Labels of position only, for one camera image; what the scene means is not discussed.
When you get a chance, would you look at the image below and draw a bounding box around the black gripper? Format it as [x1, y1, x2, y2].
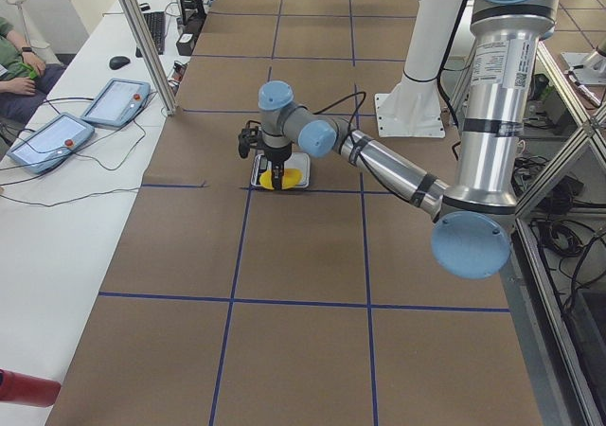
[263, 143, 292, 190]

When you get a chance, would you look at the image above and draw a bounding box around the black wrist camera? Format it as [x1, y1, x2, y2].
[238, 120, 264, 159]

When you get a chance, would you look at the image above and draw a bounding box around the blue teach pendant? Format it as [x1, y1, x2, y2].
[8, 113, 95, 174]
[81, 78, 151, 128]

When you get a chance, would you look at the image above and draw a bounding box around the black box with label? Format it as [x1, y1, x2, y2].
[175, 33, 196, 57]

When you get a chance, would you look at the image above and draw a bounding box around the black computer mouse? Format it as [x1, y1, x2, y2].
[108, 56, 131, 71]

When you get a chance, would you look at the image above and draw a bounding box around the white pedestal column with base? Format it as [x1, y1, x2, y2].
[375, 0, 468, 138]

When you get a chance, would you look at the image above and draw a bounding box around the far blue teach pendant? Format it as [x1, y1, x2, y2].
[81, 78, 151, 128]

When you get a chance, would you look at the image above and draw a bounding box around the red bottle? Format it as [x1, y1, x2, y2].
[0, 369, 62, 407]

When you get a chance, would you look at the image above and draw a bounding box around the aluminium frame post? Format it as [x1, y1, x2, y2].
[118, 0, 177, 115]

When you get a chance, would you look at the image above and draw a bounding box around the black keyboard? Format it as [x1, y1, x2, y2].
[143, 11, 166, 55]

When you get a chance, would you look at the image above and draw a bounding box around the seated person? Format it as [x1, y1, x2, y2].
[1, 17, 65, 124]

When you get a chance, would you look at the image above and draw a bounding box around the near blue teach pendant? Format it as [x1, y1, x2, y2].
[8, 113, 95, 174]

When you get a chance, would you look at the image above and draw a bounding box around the yellow mango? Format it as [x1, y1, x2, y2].
[258, 169, 303, 190]

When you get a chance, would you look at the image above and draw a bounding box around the silver electronic kitchen scale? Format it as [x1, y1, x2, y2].
[250, 152, 311, 189]

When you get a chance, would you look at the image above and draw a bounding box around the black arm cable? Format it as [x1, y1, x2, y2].
[313, 90, 368, 162]

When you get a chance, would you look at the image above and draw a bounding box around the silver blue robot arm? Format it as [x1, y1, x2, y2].
[257, 0, 559, 279]

